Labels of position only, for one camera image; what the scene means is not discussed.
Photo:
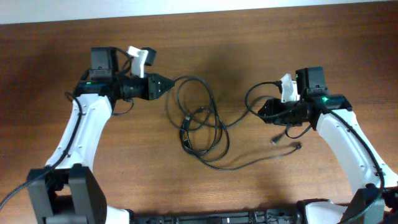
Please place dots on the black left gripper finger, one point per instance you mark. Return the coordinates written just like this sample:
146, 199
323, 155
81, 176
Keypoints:
165, 83
163, 90

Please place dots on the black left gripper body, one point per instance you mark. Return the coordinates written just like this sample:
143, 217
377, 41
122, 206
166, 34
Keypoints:
136, 87

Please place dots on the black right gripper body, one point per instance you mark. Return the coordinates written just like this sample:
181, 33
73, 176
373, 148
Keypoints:
286, 113

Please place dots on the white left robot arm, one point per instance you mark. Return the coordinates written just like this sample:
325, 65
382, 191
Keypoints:
65, 189

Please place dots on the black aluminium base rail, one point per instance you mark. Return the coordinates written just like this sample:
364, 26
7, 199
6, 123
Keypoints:
217, 217

